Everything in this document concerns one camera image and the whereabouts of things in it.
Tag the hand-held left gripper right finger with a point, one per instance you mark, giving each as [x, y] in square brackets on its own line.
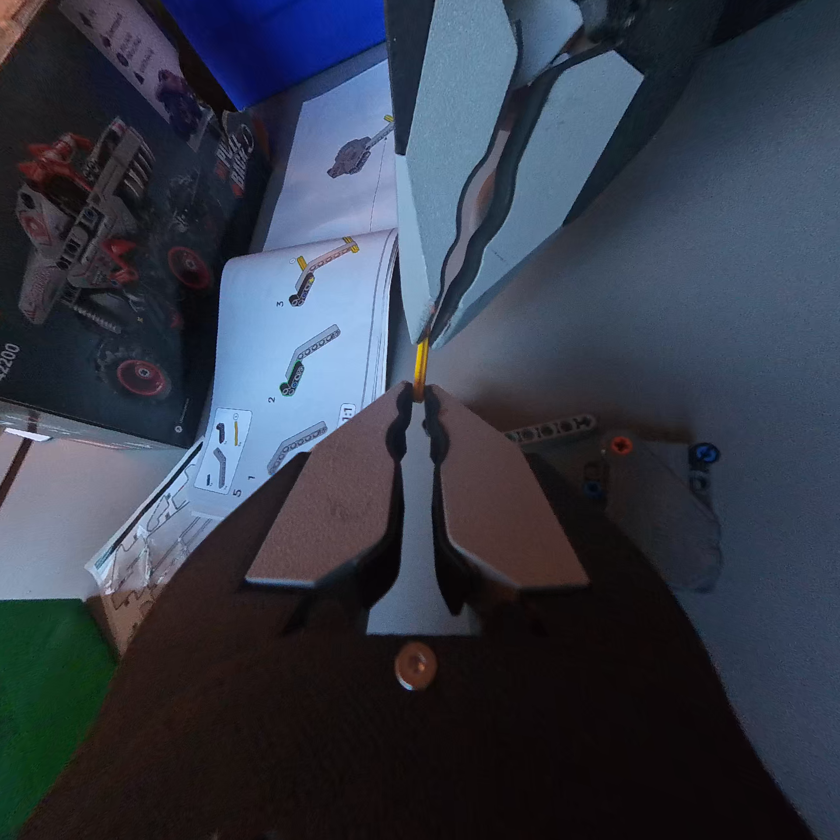
[505, 505]

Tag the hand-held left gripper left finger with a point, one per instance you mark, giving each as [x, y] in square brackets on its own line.
[328, 505]

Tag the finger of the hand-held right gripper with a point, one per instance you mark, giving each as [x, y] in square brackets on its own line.
[459, 79]
[577, 131]

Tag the grey lego beam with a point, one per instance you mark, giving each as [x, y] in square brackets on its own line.
[551, 430]

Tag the yellow lego axle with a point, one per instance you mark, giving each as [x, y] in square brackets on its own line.
[421, 367]

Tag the grey lego motor block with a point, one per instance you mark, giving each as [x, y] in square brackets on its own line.
[656, 512]

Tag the lego instruction booklet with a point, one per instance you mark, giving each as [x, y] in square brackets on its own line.
[315, 315]

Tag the dark lego set box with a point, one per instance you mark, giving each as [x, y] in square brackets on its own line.
[98, 197]

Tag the blue plastic container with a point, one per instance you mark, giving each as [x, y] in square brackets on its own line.
[275, 46]

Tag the green plastic container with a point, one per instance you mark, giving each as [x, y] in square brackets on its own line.
[46, 709]

